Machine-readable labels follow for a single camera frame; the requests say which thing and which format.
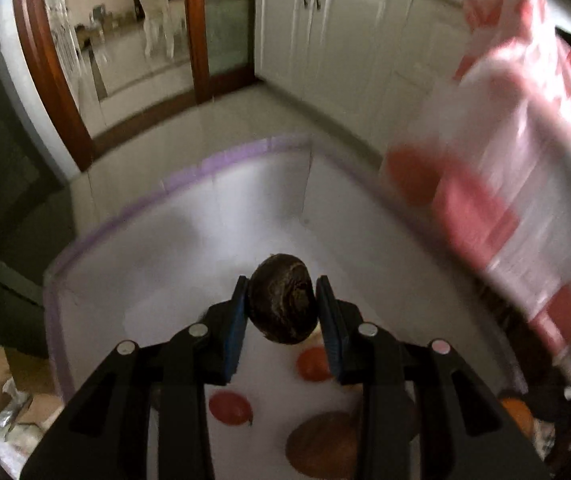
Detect orange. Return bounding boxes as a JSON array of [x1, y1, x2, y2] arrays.
[[499, 397, 536, 436]]

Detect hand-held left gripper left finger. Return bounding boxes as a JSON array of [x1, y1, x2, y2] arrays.
[[20, 275, 250, 480]]

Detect pink checkered plastic tablecloth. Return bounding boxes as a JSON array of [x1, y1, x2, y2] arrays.
[[385, 0, 571, 381]]

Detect white kitchen cabinet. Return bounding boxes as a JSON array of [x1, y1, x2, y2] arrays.
[[253, 0, 471, 151]]

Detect dark wrinkled passion fruit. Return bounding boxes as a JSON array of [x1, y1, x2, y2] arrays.
[[246, 253, 316, 345]]

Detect wooden door frame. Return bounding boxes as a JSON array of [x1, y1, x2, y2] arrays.
[[12, 0, 256, 171]]

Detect red apple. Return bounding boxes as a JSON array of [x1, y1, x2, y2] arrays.
[[285, 411, 361, 480]]

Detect red tomato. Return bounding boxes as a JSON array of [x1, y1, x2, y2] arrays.
[[209, 391, 255, 427], [296, 346, 335, 382]]

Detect cardboard box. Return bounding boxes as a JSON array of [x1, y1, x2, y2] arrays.
[[0, 345, 64, 426]]

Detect white chair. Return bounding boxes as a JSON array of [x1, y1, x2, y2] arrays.
[[130, 0, 176, 58]]

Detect glass sliding door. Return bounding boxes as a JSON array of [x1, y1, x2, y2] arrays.
[[203, 0, 256, 78]]

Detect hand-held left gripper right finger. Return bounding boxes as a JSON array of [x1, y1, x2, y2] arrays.
[[315, 275, 551, 480]]

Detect white storage box purple rim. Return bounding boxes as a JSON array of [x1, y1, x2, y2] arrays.
[[43, 134, 531, 480]]

